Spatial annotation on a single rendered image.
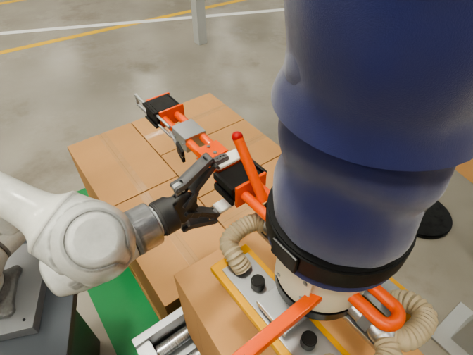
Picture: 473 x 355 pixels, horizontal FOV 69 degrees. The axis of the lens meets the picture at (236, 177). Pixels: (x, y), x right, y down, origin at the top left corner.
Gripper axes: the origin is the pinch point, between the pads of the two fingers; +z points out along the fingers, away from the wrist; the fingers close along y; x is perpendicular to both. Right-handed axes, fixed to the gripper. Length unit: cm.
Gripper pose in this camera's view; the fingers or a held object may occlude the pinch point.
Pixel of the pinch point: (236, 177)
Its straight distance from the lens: 77.1
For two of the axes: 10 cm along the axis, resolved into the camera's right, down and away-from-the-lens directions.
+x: 6.1, 5.6, -5.6
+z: 7.9, -4.3, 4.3
